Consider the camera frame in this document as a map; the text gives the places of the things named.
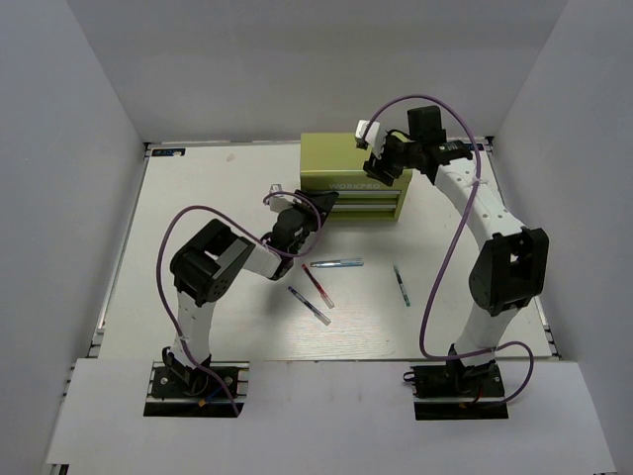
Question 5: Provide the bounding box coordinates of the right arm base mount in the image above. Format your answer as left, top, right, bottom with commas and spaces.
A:
403, 361, 508, 422

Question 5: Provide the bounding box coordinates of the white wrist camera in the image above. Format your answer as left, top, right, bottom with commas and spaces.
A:
263, 184, 294, 214
354, 120, 387, 158

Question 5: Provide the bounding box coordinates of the red clear pen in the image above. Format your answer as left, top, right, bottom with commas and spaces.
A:
302, 264, 335, 309

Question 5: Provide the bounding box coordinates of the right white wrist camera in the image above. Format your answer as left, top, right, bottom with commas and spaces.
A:
354, 120, 387, 158

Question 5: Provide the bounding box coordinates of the purple cable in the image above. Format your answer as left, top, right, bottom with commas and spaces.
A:
368, 93, 536, 411
156, 192, 327, 417

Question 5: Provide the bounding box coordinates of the left blue corner sticker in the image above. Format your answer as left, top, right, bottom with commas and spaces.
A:
151, 147, 186, 157

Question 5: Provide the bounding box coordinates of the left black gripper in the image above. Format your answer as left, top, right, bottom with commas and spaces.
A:
287, 189, 337, 256

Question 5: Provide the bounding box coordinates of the green metal drawer box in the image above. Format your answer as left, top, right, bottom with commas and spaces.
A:
300, 133, 412, 222

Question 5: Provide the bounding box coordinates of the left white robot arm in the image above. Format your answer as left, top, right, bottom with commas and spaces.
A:
162, 186, 339, 395

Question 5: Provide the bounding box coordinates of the dark blue clear pen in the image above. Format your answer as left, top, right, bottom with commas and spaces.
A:
288, 286, 331, 326

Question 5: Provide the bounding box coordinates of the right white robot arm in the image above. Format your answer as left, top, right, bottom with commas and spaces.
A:
355, 106, 549, 395

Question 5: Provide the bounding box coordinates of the green teal pen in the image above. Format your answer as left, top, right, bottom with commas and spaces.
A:
393, 265, 410, 308

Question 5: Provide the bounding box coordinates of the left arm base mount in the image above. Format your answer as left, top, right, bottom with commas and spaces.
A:
143, 362, 249, 419

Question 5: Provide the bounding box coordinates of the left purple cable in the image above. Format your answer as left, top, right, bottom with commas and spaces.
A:
156, 192, 327, 417

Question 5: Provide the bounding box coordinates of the silver light blue pen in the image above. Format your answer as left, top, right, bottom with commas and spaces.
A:
310, 258, 364, 268

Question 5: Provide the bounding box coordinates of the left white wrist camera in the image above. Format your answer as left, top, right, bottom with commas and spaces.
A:
263, 184, 294, 214

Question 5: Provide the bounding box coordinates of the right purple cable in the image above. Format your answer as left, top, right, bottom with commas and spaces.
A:
368, 93, 536, 411

